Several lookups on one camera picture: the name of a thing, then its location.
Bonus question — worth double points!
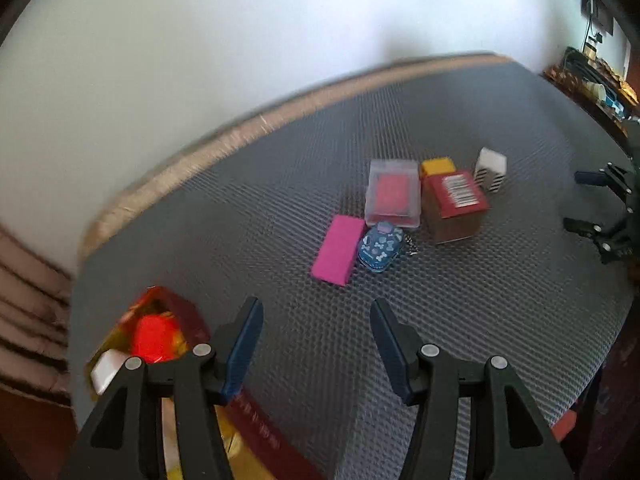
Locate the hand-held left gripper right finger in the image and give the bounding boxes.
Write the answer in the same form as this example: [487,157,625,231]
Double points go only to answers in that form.
[369,297,576,480]

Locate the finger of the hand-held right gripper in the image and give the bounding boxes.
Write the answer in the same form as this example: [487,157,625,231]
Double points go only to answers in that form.
[574,162,636,201]
[562,216,633,265]

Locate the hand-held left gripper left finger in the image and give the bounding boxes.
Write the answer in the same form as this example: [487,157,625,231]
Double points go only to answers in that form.
[60,296,264,480]

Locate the red tin box gold interior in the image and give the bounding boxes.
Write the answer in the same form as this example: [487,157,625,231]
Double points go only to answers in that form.
[82,286,321,480]

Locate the orange-red rounded case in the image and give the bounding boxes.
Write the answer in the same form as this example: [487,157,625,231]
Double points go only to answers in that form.
[131,314,183,363]

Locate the blue patterned keychain case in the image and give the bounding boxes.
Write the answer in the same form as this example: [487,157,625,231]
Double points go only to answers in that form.
[356,221,421,273]

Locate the white cube black stripes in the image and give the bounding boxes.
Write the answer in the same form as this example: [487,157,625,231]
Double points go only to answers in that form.
[472,147,508,193]

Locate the pink rectangular box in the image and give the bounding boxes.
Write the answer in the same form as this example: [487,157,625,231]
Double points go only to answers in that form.
[310,214,367,288]

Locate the red cardboard box white label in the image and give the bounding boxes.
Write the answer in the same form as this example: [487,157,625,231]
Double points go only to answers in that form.
[421,170,491,246]

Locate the small white box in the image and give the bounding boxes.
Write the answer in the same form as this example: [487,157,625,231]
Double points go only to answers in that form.
[90,349,132,396]

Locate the yellow red-striped box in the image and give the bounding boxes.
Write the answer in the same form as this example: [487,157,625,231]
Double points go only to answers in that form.
[420,157,457,178]

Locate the clear case with red insert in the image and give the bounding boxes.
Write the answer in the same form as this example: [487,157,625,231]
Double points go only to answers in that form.
[364,159,421,231]

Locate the wooden side table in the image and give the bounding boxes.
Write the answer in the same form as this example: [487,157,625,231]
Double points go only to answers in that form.
[542,45,640,126]

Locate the grey mesh mat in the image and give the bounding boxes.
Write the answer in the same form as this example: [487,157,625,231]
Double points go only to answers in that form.
[67,52,640,480]

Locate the black wall-mounted device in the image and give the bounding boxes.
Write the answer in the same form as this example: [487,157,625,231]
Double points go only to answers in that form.
[580,0,616,36]

